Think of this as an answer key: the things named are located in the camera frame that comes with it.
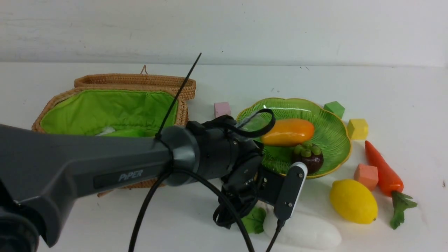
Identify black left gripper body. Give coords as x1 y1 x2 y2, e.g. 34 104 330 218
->
219 157 286 230

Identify orange toy mango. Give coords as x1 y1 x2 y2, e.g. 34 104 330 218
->
260 118 315 147

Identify purple toy mangosteen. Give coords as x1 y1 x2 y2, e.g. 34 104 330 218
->
290 141 324 174

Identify yellow toy lemon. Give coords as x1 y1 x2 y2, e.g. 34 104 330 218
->
329 179 378 224

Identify orange toy carrot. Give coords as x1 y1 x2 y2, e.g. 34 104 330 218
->
364 140 418 230

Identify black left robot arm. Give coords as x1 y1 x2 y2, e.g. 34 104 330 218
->
1 115 275 252

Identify white toy radish green leaves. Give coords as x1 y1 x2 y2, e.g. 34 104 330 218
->
242 204 342 250

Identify pink foam cube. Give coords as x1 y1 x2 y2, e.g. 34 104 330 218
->
214 102 231 118

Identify black zip tie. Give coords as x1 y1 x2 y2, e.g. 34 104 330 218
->
155 52 202 139

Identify green leaf-shaped glass plate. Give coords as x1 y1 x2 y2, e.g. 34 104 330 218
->
236 97 352 179

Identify green foam cube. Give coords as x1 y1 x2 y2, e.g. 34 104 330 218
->
323 101 345 119

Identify woven wicker basket lid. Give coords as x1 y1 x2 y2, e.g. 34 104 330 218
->
74 67 185 96

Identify orange foam cube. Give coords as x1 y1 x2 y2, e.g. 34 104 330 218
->
353 163 379 191

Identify yellow foam cube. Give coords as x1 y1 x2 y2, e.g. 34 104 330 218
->
347 118 369 140

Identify woven wicker basket green lining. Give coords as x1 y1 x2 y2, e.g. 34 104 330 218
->
31 87 189 198

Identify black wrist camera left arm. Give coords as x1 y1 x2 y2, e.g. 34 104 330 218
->
274 162 308 223

